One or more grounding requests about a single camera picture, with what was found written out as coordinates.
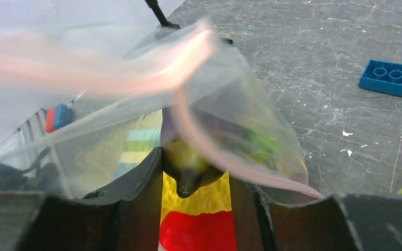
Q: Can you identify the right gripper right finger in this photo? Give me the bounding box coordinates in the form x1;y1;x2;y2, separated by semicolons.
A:
229;178;402;250

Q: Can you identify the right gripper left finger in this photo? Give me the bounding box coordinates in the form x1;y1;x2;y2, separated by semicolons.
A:
0;147;163;250

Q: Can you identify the red toy bell pepper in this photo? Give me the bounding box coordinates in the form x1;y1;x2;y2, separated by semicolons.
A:
159;211;237;251

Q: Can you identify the yellow toy cabbage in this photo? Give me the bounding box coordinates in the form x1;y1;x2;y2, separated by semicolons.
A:
161;152;231;219

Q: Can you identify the green toy cucumber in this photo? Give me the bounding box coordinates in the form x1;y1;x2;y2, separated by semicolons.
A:
239;129;279;167

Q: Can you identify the clear zip top bag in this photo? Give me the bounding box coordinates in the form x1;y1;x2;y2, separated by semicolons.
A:
0;20;322;204

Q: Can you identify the blue green grey block stack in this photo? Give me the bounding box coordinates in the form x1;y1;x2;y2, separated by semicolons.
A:
114;129;161;179

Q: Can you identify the red and blue block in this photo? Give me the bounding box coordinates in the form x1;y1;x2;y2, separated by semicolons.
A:
45;104;74;133

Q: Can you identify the dark blue flat block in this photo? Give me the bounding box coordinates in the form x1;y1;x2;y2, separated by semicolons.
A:
358;59;402;97

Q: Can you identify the grey microphone on tripod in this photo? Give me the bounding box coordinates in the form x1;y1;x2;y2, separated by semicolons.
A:
145;0;180;29

